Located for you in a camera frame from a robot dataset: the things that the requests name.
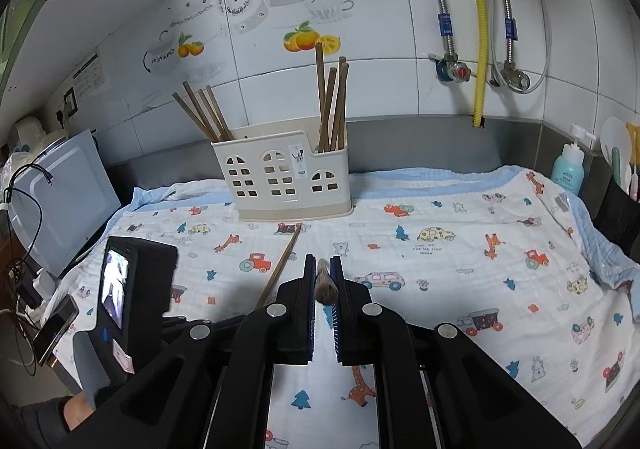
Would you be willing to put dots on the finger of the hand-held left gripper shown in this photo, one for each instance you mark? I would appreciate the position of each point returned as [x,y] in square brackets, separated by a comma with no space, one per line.
[175,321]

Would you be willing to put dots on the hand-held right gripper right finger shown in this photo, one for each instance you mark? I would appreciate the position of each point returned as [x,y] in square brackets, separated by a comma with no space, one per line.
[337,329]

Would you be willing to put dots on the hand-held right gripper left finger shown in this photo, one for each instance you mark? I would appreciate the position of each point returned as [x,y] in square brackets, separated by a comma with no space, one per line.
[312,339]

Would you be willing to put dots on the beige plastic chopstick holder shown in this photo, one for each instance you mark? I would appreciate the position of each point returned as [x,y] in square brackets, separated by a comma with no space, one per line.
[280,179]

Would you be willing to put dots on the person's left forearm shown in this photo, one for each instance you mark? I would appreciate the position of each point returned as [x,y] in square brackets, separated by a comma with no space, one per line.
[77,411]

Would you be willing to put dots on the smartphone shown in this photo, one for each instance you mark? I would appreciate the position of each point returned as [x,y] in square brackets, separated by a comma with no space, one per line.
[55,331]

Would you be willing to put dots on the white microwave oven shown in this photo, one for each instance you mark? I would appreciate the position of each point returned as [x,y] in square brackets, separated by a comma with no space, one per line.
[65,199]

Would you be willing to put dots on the printed blanket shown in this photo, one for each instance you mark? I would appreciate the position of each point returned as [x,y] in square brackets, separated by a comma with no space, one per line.
[450,279]

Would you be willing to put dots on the teal pump bottle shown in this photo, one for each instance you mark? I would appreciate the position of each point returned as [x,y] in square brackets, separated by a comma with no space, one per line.
[567,171]

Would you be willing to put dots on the black utensil container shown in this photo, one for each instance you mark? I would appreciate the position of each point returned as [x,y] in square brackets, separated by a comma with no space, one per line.
[620,219]

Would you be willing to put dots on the metal angle valve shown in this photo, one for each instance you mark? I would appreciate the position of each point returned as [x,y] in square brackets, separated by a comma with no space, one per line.
[515,79]

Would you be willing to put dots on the pink utensil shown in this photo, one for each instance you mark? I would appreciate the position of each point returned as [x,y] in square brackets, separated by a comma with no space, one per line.
[635,184]

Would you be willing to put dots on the white round spatula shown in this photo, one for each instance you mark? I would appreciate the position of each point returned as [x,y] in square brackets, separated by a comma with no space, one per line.
[612,136]

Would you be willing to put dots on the yellow utensil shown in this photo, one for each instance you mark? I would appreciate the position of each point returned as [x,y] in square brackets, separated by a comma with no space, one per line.
[634,139]

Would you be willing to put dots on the wall power socket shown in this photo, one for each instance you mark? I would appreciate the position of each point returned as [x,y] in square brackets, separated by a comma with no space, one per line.
[70,101]

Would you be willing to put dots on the white wall label sticker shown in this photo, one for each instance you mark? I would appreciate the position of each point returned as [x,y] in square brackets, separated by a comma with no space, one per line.
[89,74]

